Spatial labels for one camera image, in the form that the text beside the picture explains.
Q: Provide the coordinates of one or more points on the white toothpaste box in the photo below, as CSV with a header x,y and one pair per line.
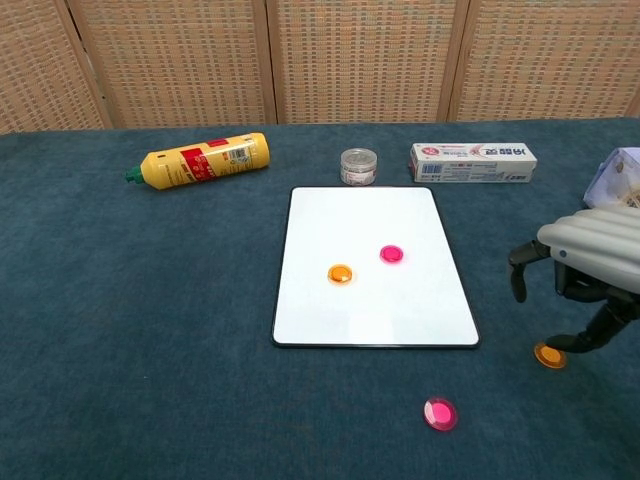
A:
x,y
475,162

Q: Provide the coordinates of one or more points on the pink token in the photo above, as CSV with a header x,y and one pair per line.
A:
x,y
440,414
391,254

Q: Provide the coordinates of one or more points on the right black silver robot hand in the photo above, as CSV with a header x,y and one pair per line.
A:
x,y
600,245

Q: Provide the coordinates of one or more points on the white magnetic board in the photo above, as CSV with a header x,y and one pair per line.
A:
x,y
375,310

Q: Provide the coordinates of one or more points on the yellow bottle with green cap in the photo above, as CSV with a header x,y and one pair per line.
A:
x,y
205,162

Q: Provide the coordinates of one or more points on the dark teal table cloth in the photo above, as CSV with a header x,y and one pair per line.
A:
x,y
150,325

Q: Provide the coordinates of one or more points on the woven bamboo folding screen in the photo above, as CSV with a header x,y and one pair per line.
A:
x,y
350,60

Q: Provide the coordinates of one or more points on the pale blue tissue pack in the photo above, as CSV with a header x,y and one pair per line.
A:
x,y
617,185

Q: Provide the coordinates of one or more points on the orange token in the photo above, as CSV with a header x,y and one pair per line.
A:
x,y
550,357
340,274

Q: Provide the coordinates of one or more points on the small round clear jar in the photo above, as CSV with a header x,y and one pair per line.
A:
x,y
359,167

